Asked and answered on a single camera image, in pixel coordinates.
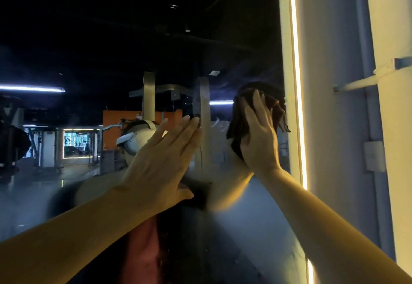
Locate person's right hand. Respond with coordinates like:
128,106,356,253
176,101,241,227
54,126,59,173
239,89,284,180

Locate person's left forearm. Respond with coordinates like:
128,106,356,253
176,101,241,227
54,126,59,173
0,187,170,284

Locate white wall junction box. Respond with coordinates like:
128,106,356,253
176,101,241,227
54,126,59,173
363,140,388,174

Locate person's left hand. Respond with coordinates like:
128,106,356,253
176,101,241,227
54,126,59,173
115,114,203,216

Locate grey vertical conduit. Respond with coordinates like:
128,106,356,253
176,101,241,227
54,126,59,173
350,0,395,259

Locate dark brown cleaning cloth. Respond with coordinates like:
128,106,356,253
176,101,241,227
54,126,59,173
226,81,291,161

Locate large wall mirror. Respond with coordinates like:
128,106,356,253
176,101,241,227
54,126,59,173
0,0,309,284

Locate person's right forearm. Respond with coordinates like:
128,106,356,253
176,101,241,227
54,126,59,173
257,168,412,284

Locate white round pillar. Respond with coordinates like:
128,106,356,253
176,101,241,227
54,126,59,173
364,0,412,276

